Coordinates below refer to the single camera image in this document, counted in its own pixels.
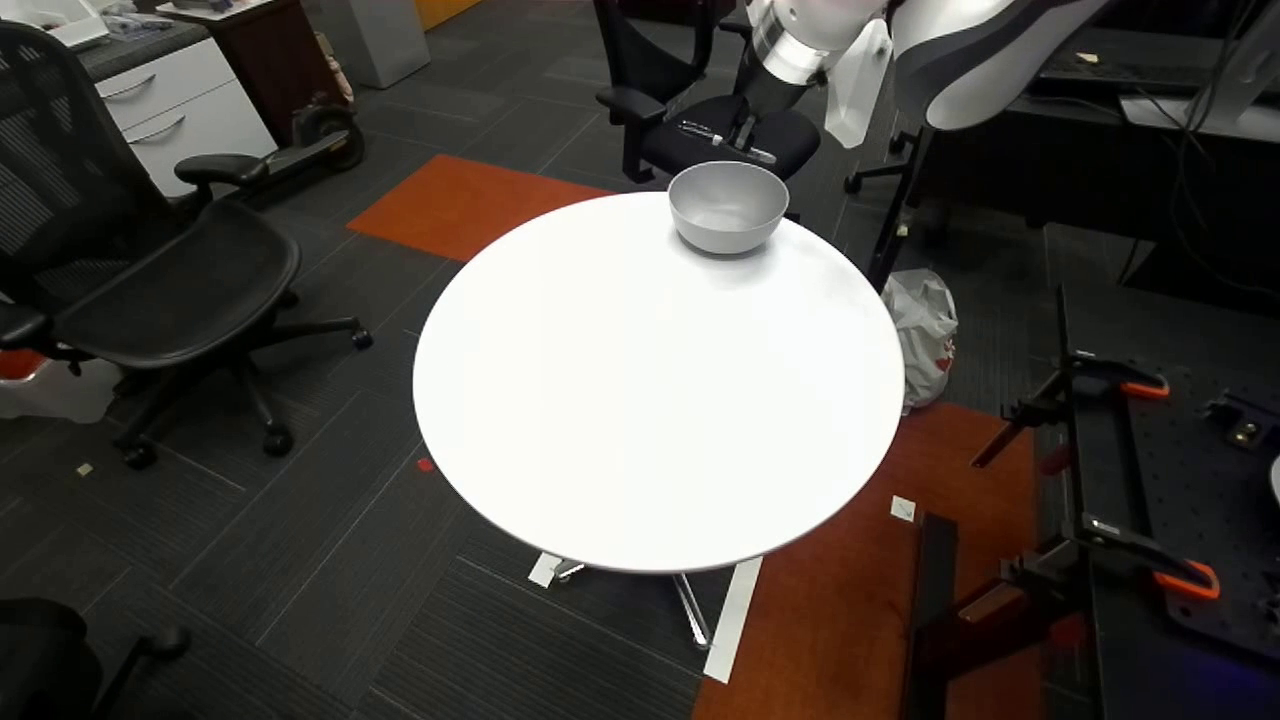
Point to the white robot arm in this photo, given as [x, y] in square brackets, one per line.
[984, 52]

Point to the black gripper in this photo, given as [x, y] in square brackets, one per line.
[769, 105]

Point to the black device on table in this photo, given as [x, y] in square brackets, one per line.
[1240, 425]

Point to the white round bowl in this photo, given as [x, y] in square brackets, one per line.
[725, 204]

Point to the small white floor tag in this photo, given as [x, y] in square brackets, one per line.
[904, 509]

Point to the black padded office chair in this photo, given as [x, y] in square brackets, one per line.
[44, 660]

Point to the white plastic floor object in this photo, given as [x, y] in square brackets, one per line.
[66, 394]

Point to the grey bin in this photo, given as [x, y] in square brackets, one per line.
[373, 34]

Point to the black mesh office chair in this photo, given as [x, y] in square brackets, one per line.
[163, 281]

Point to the white drawer cabinet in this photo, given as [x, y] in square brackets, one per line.
[173, 122]

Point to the clear plastic bag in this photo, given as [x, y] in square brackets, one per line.
[920, 333]

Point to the black stand post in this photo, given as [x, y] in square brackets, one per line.
[938, 604]

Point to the black support pole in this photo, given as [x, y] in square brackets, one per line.
[900, 213]

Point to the black kick scooter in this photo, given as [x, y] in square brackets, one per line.
[303, 147]

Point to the dark brown cabinet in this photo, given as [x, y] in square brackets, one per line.
[283, 52]

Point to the white table base legs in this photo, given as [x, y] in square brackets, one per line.
[730, 622]

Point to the black desk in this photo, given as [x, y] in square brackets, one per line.
[1064, 147]

